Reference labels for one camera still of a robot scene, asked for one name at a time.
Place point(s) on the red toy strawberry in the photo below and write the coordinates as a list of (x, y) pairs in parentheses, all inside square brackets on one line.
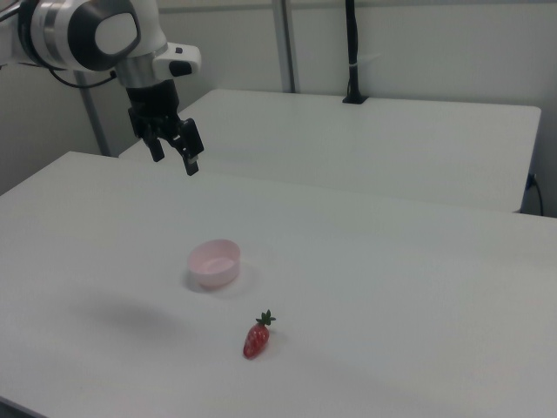
[(256, 341)]

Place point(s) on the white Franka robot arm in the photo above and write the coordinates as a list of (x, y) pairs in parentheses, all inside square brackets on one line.
[(65, 35)]

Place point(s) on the pink plastic bowl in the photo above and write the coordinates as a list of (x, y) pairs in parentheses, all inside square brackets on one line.
[(214, 263)]

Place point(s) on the white side table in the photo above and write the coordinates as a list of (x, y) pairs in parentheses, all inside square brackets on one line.
[(348, 148)]

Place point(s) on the black camera stand pole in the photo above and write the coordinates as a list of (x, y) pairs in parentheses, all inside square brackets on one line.
[(353, 48)]

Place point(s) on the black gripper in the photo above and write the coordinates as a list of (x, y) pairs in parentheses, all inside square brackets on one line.
[(152, 104)]

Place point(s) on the grey metal partition post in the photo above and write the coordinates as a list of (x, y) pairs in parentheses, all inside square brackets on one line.
[(285, 43), (92, 117)]

